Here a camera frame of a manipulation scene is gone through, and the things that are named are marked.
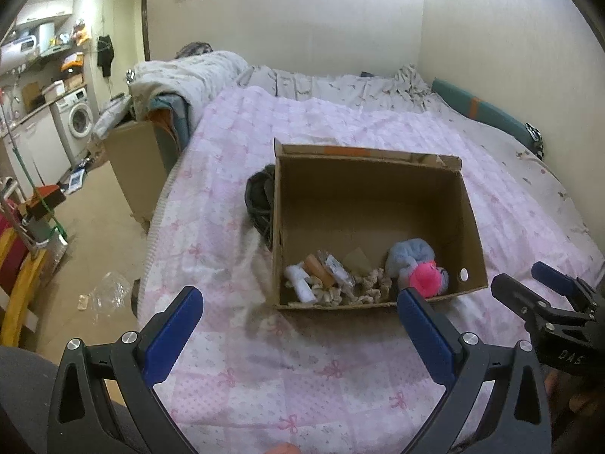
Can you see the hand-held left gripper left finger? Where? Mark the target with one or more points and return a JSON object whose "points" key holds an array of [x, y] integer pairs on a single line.
{"points": [[175, 331]]}

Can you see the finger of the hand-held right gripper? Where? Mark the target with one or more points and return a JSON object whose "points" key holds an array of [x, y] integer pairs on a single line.
{"points": [[515, 295], [553, 276]]}

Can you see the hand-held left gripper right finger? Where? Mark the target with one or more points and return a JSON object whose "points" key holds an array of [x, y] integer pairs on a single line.
{"points": [[425, 335]]}

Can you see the clear plastic packet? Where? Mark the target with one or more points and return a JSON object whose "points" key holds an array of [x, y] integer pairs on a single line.
{"points": [[338, 269]]}

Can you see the tan soft roll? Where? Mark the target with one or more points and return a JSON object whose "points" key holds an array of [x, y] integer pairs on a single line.
{"points": [[314, 269]]}

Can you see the white cloth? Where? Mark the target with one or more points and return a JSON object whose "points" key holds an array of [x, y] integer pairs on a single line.
{"points": [[298, 283]]}

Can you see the clear plastic bag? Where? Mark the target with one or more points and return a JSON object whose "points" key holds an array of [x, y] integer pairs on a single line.
{"points": [[111, 295]]}

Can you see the blue plush toy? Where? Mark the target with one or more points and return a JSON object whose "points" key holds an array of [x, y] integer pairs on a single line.
{"points": [[406, 253]]}

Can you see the brown cardboard scrap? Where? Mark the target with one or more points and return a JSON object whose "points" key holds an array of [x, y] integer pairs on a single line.
{"points": [[358, 260]]}

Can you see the pink bow print blanket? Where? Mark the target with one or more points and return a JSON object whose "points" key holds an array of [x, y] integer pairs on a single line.
{"points": [[227, 227]]}

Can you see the black patterned cloth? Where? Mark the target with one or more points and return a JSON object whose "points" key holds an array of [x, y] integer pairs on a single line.
{"points": [[535, 139]]}

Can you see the dark striped cloth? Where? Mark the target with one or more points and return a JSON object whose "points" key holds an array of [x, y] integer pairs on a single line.
{"points": [[260, 203]]}

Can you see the person's grey pants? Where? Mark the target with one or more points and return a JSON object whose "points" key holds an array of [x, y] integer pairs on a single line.
{"points": [[23, 397]]}

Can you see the tall cardboard box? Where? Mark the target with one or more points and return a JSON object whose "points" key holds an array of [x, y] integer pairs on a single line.
{"points": [[134, 170]]}

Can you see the teal pillow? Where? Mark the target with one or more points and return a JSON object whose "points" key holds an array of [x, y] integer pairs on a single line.
{"points": [[487, 111]]}

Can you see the small floor scale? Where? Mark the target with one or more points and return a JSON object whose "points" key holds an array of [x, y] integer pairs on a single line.
{"points": [[75, 182]]}

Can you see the orange cloth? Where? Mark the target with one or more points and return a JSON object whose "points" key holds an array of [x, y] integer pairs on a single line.
{"points": [[160, 123]]}

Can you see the grey plastic bag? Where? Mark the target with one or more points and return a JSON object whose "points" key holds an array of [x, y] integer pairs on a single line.
{"points": [[111, 116]]}

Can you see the blue cloth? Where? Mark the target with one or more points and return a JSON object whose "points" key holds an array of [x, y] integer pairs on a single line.
{"points": [[177, 104]]}

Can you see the white washing machine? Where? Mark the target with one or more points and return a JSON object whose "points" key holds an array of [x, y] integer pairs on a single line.
{"points": [[75, 120]]}

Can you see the white cabinet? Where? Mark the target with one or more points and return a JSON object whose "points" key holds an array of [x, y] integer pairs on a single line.
{"points": [[33, 146]]}

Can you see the white floral quilt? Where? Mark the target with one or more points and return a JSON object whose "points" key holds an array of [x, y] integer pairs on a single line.
{"points": [[189, 75]]}

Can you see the small cardboard box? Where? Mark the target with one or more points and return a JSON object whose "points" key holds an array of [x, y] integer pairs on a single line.
{"points": [[32, 97]]}

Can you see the grey patterned pillow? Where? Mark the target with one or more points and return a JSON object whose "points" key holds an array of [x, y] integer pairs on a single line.
{"points": [[194, 49]]}

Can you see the black hanging garment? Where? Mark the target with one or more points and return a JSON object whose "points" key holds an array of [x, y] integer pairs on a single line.
{"points": [[105, 54]]}

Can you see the white water heater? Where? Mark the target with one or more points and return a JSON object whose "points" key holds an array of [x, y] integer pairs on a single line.
{"points": [[46, 38]]}

